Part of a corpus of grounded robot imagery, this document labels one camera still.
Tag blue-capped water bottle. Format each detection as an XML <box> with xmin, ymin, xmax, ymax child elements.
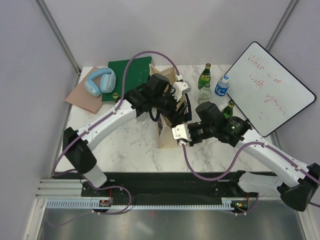
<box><xmin>136</xmin><ymin>114</ymin><xmax>148</xmax><ymax>123</ymax></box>
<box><xmin>214</xmin><ymin>75</ymin><xmax>230</xmax><ymax>97</ymax></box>

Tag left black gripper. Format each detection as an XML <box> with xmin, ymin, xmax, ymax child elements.
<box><xmin>153</xmin><ymin>86</ymin><xmax>188</xmax><ymax>125</ymax></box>

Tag white whiteboard black frame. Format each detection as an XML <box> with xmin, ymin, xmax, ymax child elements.
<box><xmin>225</xmin><ymin>41</ymin><xmax>317</xmax><ymax>137</ymax></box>

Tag clear green-capped bottle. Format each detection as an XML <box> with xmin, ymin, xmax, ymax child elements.
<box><xmin>197</xmin><ymin>83</ymin><xmax>212</xmax><ymax>105</ymax></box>

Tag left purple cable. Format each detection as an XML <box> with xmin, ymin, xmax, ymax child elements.
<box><xmin>51</xmin><ymin>51</ymin><xmax>182</xmax><ymax>188</ymax></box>

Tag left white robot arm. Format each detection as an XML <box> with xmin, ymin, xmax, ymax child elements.
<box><xmin>62</xmin><ymin>73</ymin><xmax>191</xmax><ymax>197</ymax></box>

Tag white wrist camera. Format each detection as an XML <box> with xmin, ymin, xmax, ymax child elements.
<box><xmin>171</xmin><ymin>123</ymin><xmax>192</xmax><ymax>146</ymax></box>
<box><xmin>172</xmin><ymin>75</ymin><xmax>191</xmax><ymax>102</ymax></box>

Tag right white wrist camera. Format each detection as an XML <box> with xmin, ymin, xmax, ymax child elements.
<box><xmin>171</xmin><ymin>123</ymin><xmax>192</xmax><ymax>146</ymax></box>

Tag green ring binder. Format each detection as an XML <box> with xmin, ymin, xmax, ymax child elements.
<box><xmin>101</xmin><ymin>56</ymin><xmax>153</xmax><ymax>104</ymax></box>

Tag pink brown notebook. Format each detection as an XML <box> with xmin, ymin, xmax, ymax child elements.
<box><xmin>65</xmin><ymin>67</ymin><xmax>103</xmax><ymax>114</ymax></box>

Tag light blue headphones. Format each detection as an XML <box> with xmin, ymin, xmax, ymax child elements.
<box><xmin>84</xmin><ymin>67</ymin><xmax>117</xmax><ymax>98</ymax></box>

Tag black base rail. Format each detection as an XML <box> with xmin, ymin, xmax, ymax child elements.
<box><xmin>81</xmin><ymin>172</ymin><xmax>257</xmax><ymax>205</ymax></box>

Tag beige canvas tote bag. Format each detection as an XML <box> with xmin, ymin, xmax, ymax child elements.
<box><xmin>149</xmin><ymin>64</ymin><xmax>179</xmax><ymax>149</ymax></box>

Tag white cable duct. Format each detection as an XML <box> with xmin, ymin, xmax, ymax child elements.
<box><xmin>45</xmin><ymin>198</ymin><xmax>235</xmax><ymax>211</ymax></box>

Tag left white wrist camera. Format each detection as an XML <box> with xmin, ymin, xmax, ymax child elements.
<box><xmin>172</xmin><ymin>75</ymin><xmax>191</xmax><ymax>102</ymax></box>

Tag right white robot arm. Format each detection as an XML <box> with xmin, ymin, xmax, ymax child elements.
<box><xmin>182</xmin><ymin>101</ymin><xmax>320</xmax><ymax>212</ymax></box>

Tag green Perrier glass bottle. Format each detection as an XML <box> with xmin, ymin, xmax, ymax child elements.
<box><xmin>197</xmin><ymin>63</ymin><xmax>211</xmax><ymax>90</ymax></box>

